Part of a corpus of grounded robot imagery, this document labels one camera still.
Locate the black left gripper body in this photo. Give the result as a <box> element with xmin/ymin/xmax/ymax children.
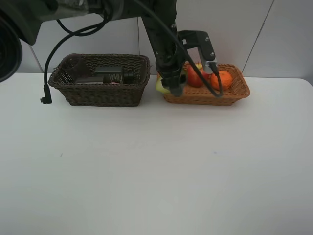
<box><xmin>141</xmin><ymin>14</ymin><xmax>185</xmax><ymax>80</ymax></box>

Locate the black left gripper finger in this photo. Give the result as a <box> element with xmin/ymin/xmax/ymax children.
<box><xmin>161</xmin><ymin>77</ymin><xmax>170</xmax><ymax>90</ymax></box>
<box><xmin>170</xmin><ymin>78</ymin><xmax>186</xmax><ymax>97</ymax></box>

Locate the halved avocado with pit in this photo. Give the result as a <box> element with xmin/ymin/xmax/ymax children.
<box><xmin>156</xmin><ymin>70</ymin><xmax>188</xmax><ymax>95</ymax></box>

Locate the red yellow apple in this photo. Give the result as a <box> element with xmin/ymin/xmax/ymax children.
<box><xmin>187</xmin><ymin>63</ymin><xmax>210</xmax><ymax>88</ymax></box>

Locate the orange mandarin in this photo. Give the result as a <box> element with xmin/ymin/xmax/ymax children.
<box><xmin>211</xmin><ymin>70</ymin><xmax>232</xmax><ymax>91</ymax></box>

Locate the dark green pump bottle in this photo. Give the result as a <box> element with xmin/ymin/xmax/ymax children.
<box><xmin>93</xmin><ymin>66</ymin><xmax>134</xmax><ymax>84</ymax></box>

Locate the brown translucent cup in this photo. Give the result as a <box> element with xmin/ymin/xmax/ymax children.
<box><xmin>74</xmin><ymin>76</ymin><xmax>104</xmax><ymax>84</ymax></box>

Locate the purple translucent cup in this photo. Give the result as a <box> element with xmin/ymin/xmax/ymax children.
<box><xmin>61</xmin><ymin>54</ymin><xmax>92</xmax><ymax>81</ymax></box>

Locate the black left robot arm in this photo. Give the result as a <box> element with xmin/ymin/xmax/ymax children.
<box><xmin>0</xmin><ymin>0</ymin><xmax>188</xmax><ymax>96</ymax></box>

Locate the orange wicker basket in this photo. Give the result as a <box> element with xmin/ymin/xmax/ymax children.
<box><xmin>163</xmin><ymin>62</ymin><xmax>250</xmax><ymax>106</ymax></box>

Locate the dark brown wicker basket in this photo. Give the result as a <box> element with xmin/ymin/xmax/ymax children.
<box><xmin>48</xmin><ymin>54</ymin><xmax>150</xmax><ymax>107</ymax></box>

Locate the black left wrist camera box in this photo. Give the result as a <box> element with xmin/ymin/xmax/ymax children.
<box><xmin>178</xmin><ymin>30</ymin><xmax>219</xmax><ymax>74</ymax></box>

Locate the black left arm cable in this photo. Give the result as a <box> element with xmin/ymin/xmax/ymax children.
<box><xmin>40</xmin><ymin>0</ymin><xmax>224</xmax><ymax>105</ymax></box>

